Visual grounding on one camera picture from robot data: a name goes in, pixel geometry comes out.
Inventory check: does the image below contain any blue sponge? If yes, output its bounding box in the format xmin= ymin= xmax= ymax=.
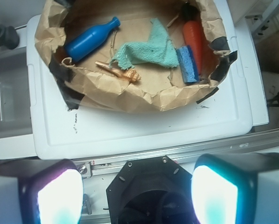
xmin=176 ymin=45 xmax=200 ymax=84

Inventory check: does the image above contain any blue plastic bottle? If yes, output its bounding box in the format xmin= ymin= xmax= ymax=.
xmin=64 ymin=17 xmax=121 ymax=62

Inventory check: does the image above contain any teal blue cloth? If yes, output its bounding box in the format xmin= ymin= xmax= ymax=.
xmin=109 ymin=18 xmax=179 ymax=70

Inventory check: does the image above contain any orange toy carrot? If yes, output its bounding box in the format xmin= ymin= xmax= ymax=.
xmin=181 ymin=2 xmax=202 ymax=75

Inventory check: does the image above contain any white plastic bin lid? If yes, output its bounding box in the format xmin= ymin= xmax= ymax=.
xmin=27 ymin=10 xmax=253 ymax=159

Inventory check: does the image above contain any black octagonal mount plate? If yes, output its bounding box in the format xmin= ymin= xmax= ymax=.
xmin=106 ymin=156 xmax=198 ymax=224

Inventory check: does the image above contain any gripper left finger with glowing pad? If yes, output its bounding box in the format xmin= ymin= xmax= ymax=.
xmin=0 ymin=159 xmax=84 ymax=224

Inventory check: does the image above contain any crumpled brown paper liner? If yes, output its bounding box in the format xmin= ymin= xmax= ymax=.
xmin=35 ymin=0 xmax=237 ymax=113

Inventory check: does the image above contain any black knob clamp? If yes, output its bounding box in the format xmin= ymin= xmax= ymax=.
xmin=0 ymin=25 xmax=20 ymax=49

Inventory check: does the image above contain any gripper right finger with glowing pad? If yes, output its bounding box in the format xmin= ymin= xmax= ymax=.
xmin=191 ymin=153 xmax=279 ymax=224

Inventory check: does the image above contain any aluminium extrusion rail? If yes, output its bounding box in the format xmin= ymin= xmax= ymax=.
xmin=73 ymin=128 xmax=279 ymax=178

